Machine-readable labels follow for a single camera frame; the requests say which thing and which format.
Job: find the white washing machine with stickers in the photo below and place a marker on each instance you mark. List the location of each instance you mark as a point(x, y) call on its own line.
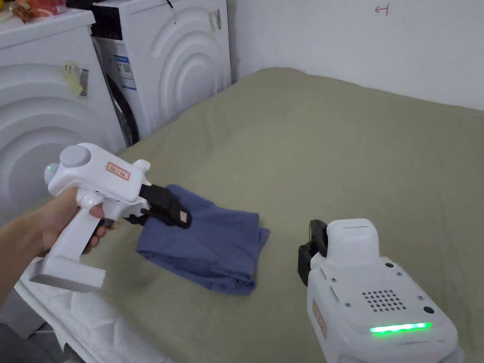
point(41, 94)

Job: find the person's left forearm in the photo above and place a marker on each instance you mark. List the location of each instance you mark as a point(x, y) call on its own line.
point(17, 253)

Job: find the dark blue garment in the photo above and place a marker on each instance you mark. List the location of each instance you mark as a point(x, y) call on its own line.
point(215, 245)

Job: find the white washing machine black panel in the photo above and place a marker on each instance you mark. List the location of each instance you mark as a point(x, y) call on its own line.
point(177, 56)

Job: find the bed with pale green sheet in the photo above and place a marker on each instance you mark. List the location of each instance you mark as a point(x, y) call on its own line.
point(321, 151)

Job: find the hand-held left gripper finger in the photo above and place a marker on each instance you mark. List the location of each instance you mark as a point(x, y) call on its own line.
point(170, 208)

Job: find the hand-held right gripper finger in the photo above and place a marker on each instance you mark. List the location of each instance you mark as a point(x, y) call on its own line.
point(308, 261)

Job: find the person's left hand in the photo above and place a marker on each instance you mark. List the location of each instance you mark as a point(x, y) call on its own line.
point(56, 221)

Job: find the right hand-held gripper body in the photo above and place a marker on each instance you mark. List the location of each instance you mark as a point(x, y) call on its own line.
point(363, 302)

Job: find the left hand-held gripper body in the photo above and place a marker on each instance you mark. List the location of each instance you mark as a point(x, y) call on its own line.
point(98, 177)

